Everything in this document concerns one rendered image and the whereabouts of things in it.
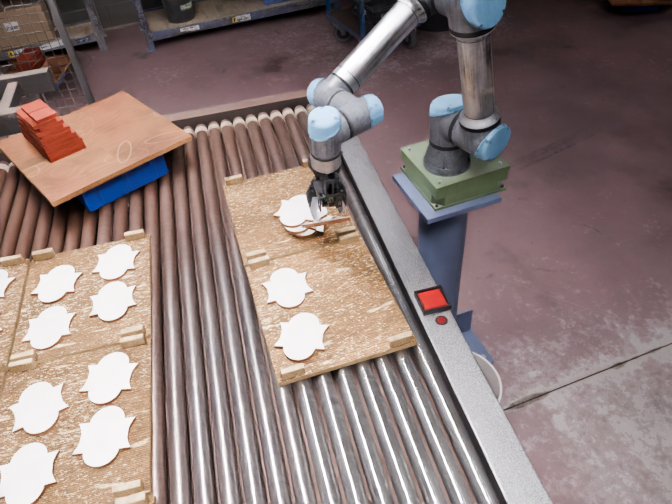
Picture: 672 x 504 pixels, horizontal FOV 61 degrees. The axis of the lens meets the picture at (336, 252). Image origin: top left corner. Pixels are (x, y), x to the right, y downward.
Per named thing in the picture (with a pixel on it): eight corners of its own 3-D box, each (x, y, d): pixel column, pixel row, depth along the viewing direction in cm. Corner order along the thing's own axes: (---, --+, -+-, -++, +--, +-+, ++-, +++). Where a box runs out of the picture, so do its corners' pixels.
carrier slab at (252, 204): (322, 165, 199) (322, 161, 198) (360, 238, 170) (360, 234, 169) (223, 188, 193) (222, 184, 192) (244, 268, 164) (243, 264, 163)
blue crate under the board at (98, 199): (130, 141, 219) (121, 118, 213) (171, 173, 202) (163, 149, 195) (52, 177, 205) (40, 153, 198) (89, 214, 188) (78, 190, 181)
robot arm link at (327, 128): (350, 115, 128) (319, 131, 125) (350, 151, 137) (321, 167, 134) (330, 97, 132) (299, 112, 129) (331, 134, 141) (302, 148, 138)
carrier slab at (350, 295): (361, 240, 169) (361, 236, 168) (417, 345, 140) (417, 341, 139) (246, 271, 163) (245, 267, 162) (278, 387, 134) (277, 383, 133)
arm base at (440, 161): (452, 145, 195) (453, 119, 188) (480, 166, 184) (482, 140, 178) (414, 160, 191) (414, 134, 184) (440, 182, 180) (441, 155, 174)
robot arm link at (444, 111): (448, 123, 187) (449, 84, 178) (478, 139, 178) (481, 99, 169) (420, 137, 182) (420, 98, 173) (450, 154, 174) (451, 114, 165)
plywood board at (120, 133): (124, 94, 226) (123, 90, 225) (192, 139, 198) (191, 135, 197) (-3, 147, 203) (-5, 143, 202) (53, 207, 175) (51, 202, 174)
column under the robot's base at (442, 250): (450, 301, 270) (466, 144, 211) (494, 362, 244) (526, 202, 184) (376, 326, 263) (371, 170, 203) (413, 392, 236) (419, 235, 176)
